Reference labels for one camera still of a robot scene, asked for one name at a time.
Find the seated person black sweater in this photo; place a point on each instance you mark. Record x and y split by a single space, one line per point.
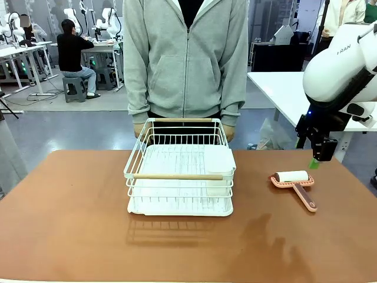
73 50

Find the person right hand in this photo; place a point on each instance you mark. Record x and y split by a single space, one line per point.
138 132

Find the black tripod leg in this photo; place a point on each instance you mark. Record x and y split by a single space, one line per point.
7 104

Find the white long background table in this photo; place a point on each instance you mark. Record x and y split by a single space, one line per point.
20 51

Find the person torso grey hoodie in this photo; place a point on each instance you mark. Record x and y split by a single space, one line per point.
185 56

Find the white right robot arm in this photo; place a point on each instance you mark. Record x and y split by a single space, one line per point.
338 70

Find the black right gripper finger with green tip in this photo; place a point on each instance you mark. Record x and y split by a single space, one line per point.
301 141
322 150

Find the white plastic cutlery holder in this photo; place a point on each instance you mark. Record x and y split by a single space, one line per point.
219 160

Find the person left hand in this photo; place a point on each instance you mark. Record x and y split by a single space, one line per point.
229 132

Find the person left forearm grey sleeve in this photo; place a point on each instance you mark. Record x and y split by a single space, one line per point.
234 98

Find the white power strip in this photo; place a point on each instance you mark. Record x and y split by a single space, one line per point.
42 94

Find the white background work table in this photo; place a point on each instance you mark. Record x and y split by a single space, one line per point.
103 48

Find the black tripod pole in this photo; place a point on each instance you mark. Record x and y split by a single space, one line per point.
321 26

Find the pink lint roller white roll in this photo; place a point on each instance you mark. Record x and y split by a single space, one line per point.
294 179

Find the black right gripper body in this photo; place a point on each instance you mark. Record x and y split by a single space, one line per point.
312 128

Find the bystander in cream jacket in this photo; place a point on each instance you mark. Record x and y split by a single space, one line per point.
344 13

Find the seated person grey jacket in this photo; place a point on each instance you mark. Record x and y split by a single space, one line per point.
33 29

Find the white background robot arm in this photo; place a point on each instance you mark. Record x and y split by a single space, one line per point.
11 26
109 23
73 19

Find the white machine housing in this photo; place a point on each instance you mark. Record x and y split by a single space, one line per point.
281 34

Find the white plastic drip tray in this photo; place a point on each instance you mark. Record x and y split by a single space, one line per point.
179 207

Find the clear plastic bag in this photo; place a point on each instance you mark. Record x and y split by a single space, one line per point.
275 135

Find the black box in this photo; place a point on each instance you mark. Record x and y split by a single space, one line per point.
277 57

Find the grey plastic stool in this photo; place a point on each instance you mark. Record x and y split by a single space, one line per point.
104 78
73 90

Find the person right forearm grey sleeve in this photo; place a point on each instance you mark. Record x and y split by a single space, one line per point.
138 97

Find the white side table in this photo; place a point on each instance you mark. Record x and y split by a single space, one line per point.
282 91

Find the bystander in green top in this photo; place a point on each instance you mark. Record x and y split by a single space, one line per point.
370 13

